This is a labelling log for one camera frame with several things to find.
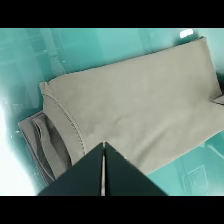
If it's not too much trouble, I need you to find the brown T-shirt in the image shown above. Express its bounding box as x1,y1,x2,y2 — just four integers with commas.
17,35,224,186

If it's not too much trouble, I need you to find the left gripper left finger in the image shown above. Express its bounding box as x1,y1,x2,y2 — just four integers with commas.
37,143,104,197

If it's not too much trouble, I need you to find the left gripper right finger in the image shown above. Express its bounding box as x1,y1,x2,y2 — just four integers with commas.
104,142,168,197

